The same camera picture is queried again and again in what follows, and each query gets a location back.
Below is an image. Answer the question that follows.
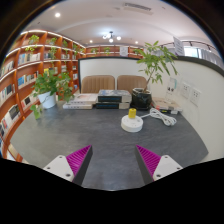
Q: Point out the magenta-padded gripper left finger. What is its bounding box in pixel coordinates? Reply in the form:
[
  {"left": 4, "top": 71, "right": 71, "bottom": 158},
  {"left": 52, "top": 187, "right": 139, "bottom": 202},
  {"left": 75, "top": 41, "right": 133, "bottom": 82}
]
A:
[{"left": 43, "top": 144, "right": 94, "bottom": 186}]

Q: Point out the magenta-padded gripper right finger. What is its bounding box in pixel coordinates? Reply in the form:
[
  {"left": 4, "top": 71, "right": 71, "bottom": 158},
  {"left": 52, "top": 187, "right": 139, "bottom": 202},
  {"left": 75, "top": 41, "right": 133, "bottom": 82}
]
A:
[{"left": 134, "top": 144, "right": 184, "bottom": 186}]

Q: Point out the round white power strip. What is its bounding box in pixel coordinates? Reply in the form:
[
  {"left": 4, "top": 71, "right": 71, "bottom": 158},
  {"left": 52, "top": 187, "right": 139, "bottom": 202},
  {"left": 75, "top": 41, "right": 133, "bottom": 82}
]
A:
[{"left": 120, "top": 114, "right": 145, "bottom": 134}]

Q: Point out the white book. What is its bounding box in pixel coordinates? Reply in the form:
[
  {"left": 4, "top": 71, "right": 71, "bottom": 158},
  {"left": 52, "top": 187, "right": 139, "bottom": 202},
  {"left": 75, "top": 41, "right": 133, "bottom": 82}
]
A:
[
  {"left": 68, "top": 93, "right": 98, "bottom": 104},
  {"left": 62, "top": 102, "right": 95, "bottom": 110}
]

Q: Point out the large beige book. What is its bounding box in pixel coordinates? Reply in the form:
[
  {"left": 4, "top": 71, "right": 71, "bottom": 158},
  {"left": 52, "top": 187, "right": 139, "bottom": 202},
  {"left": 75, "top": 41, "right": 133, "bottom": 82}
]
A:
[{"left": 151, "top": 96, "right": 184, "bottom": 113}]

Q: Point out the leafy plant in white pot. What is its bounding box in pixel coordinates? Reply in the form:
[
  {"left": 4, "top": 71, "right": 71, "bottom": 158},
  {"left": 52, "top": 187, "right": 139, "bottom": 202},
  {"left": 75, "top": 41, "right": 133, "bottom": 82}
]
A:
[{"left": 29, "top": 68, "right": 75, "bottom": 120}]

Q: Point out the tall plant in black pot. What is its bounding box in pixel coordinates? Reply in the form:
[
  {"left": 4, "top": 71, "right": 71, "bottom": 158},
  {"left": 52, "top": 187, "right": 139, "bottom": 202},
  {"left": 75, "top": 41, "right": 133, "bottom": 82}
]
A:
[{"left": 131, "top": 40, "right": 179, "bottom": 111}]

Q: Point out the dark-spined thick book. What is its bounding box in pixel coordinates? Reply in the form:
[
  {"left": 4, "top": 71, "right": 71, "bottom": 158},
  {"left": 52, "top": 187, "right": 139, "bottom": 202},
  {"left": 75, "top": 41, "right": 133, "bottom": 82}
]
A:
[{"left": 94, "top": 101, "right": 131, "bottom": 110}]

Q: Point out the grey photo-cover book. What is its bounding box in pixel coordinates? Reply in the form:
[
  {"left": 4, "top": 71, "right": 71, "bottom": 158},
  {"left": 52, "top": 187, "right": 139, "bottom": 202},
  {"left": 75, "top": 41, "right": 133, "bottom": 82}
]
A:
[{"left": 97, "top": 89, "right": 133, "bottom": 104}]

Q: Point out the orange wooden bookshelf unit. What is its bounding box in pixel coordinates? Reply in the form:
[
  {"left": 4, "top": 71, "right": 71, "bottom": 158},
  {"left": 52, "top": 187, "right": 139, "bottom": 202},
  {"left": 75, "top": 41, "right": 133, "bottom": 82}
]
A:
[{"left": 0, "top": 29, "right": 144, "bottom": 163}]

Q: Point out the white printed sign card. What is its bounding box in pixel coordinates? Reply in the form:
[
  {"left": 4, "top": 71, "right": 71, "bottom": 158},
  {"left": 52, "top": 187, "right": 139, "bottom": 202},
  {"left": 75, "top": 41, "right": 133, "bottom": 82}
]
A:
[{"left": 172, "top": 36, "right": 186, "bottom": 57}]

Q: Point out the black metal railing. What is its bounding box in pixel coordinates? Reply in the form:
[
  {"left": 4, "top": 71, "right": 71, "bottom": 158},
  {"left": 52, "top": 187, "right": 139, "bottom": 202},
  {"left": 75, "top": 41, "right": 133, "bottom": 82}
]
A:
[{"left": 184, "top": 39, "right": 221, "bottom": 56}]

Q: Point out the black multi-bulb ceiling lamp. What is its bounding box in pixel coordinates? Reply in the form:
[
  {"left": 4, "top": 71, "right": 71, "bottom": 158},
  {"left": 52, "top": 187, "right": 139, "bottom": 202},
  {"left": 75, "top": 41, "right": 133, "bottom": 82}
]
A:
[{"left": 101, "top": 31, "right": 123, "bottom": 44}]

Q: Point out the ceiling air vent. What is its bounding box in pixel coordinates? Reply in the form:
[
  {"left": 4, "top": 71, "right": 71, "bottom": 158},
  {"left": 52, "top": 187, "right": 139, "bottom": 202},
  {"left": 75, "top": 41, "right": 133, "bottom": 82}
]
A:
[{"left": 122, "top": 2, "right": 154, "bottom": 15}]

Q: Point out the white coiled power cable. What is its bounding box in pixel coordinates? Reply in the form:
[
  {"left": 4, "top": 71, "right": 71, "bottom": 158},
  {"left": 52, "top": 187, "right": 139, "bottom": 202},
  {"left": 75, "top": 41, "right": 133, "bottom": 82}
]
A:
[{"left": 139, "top": 107, "right": 178, "bottom": 127}]

